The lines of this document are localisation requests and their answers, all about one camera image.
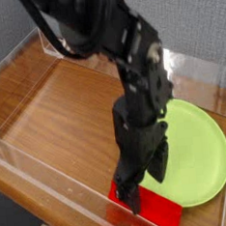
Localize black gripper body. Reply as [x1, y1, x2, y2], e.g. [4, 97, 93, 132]
[112, 97, 168, 201]

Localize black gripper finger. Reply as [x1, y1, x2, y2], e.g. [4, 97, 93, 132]
[120, 185, 141, 214]
[147, 136, 169, 183]

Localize red rectangular block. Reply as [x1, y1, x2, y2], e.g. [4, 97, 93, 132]
[106, 181, 183, 226]

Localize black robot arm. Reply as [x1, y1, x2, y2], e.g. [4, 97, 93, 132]
[18, 0, 173, 214]

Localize green round plate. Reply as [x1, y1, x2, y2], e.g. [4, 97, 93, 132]
[141, 99, 226, 208]

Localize black box under table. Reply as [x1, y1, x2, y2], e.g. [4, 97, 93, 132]
[0, 192, 43, 226]

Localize clear acrylic enclosure wall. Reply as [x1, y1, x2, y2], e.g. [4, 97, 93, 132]
[0, 30, 226, 226]

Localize clear acrylic corner bracket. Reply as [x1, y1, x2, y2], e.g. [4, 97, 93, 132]
[38, 30, 64, 60]

